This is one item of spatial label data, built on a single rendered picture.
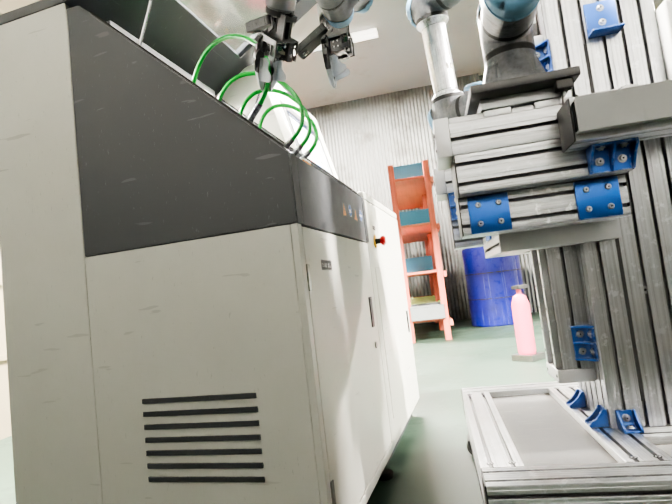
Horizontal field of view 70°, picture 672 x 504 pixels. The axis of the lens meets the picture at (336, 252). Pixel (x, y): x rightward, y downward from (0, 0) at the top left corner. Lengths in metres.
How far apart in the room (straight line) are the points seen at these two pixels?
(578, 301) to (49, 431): 1.39
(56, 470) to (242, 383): 0.57
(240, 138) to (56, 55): 0.60
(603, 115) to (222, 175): 0.80
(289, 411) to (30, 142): 0.99
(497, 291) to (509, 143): 4.86
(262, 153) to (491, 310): 5.05
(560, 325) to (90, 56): 1.39
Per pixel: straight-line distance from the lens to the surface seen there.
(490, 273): 5.94
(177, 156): 1.22
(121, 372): 1.31
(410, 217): 5.11
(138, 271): 1.26
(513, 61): 1.21
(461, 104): 1.75
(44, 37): 1.60
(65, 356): 1.42
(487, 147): 1.14
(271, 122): 1.93
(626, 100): 1.09
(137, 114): 1.32
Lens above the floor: 0.63
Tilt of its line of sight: 5 degrees up
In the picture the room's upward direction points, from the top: 7 degrees counter-clockwise
